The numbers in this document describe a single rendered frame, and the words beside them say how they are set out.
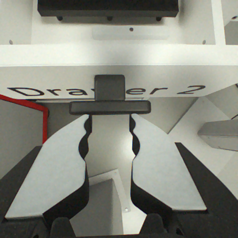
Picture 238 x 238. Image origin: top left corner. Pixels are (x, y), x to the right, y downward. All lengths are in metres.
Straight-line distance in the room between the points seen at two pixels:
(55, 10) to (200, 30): 0.18
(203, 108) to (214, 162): 0.38
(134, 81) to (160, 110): 0.95
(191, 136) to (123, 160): 0.51
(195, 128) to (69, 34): 1.03
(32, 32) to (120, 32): 0.13
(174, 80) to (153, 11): 0.10
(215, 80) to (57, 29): 0.22
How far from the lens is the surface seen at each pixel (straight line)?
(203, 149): 1.19
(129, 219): 1.21
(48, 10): 0.24
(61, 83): 0.17
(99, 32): 0.23
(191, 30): 0.26
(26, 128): 0.85
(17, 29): 0.24
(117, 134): 1.04
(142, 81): 0.16
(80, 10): 0.23
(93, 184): 1.09
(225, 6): 0.34
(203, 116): 1.19
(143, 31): 0.24
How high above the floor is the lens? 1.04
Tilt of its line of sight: 85 degrees down
